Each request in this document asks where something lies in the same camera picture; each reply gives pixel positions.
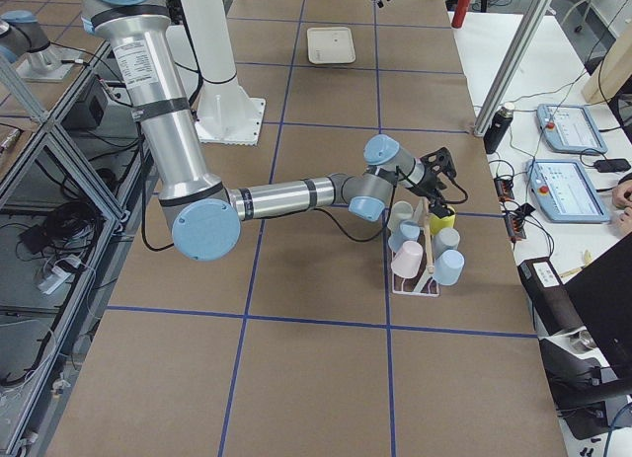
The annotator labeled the yellow cup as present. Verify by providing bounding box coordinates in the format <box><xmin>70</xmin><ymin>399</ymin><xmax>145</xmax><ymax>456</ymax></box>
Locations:
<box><xmin>429</xmin><ymin>206</ymin><xmax>456</xmax><ymax>236</ymax></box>

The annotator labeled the grey cup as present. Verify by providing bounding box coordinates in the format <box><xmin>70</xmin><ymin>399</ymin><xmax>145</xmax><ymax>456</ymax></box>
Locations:
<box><xmin>432</xmin><ymin>227</ymin><xmax>460</xmax><ymax>256</ymax></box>

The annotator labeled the light blue cup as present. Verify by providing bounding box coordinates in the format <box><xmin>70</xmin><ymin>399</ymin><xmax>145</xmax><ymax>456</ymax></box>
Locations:
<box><xmin>433</xmin><ymin>250</ymin><xmax>465</xmax><ymax>286</ymax></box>
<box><xmin>388</xmin><ymin>220</ymin><xmax>421</xmax><ymax>254</ymax></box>

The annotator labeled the cream cup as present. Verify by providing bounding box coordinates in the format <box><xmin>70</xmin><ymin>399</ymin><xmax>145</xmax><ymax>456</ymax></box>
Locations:
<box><xmin>387</xmin><ymin>200</ymin><xmax>414</xmax><ymax>232</ymax></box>

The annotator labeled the pink cup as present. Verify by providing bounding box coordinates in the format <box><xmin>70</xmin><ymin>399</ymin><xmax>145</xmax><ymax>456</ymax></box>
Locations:
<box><xmin>391</xmin><ymin>241</ymin><xmax>424</xmax><ymax>279</ymax></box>

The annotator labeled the white cup rack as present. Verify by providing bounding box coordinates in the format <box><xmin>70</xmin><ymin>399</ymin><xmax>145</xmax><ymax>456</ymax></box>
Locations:
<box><xmin>389</xmin><ymin>198</ymin><xmax>439</xmax><ymax>297</ymax></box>

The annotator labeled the cream plastic tray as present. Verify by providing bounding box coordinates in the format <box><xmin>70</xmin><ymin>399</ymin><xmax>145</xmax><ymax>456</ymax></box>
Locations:
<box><xmin>307</xmin><ymin>27</ymin><xmax>356</xmax><ymax>65</ymax></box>

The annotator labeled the red water bottle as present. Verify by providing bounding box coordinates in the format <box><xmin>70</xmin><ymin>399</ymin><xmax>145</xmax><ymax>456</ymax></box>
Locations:
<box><xmin>451</xmin><ymin>0</ymin><xmax>472</xmax><ymax>29</ymax></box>

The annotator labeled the black thermos bottle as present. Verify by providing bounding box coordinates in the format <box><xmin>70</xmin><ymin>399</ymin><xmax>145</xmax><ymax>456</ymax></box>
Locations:
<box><xmin>483</xmin><ymin>102</ymin><xmax>515</xmax><ymax>155</ymax></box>

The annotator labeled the near teach pendant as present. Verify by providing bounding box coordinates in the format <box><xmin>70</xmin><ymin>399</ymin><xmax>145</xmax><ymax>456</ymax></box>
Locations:
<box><xmin>526</xmin><ymin>159</ymin><xmax>610</xmax><ymax>224</ymax></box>

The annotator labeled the teach pendant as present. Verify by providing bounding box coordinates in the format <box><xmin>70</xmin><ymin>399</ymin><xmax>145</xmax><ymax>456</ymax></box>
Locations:
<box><xmin>526</xmin><ymin>159</ymin><xmax>610</xmax><ymax>224</ymax></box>
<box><xmin>536</xmin><ymin>104</ymin><xmax>608</xmax><ymax>154</ymax></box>

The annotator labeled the far teach pendant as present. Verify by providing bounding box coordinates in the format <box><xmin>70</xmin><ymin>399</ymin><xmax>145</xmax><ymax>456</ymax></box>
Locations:
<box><xmin>536</xmin><ymin>104</ymin><xmax>608</xmax><ymax>154</ymax></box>

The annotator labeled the black label box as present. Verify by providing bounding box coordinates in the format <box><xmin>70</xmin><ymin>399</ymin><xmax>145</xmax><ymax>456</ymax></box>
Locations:
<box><xmin>517</xmin><ymin>257</ymin><xmax>585</xmax><ymax>337</ymax></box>

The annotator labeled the black monitor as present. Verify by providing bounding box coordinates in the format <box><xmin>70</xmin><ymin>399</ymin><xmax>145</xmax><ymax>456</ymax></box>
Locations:
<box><xmin>565</xmin><ymin>235</ymin><xmax>632</xmax><ymax>378</ymax></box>

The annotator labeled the seated person in black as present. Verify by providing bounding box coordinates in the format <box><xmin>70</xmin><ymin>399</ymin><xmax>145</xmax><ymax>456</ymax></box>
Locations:
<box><xmin>611</xmin><ymin>174</ymin><xmax>632</xmax><ymax>236</ymax></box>

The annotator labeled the black power adapter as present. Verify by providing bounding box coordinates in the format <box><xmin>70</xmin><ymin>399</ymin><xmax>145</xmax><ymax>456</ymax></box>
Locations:
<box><xmin>593</xmin><ymin>158</ymin><xmax>631</xmax><ymax>173</ymax></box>

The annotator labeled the aluminium frame post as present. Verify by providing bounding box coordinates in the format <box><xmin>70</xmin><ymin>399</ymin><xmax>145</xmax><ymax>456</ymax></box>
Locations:
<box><xmin>473</xmin><ymin>0</ymin><xmax>552</xmax><ymax>137</ymax></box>

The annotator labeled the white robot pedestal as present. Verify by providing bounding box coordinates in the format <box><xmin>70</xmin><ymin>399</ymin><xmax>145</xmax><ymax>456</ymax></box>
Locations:
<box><xmin>181</xmin><ymin>0</ymin><xmax>266</xmax><ymax>145</ymax></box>

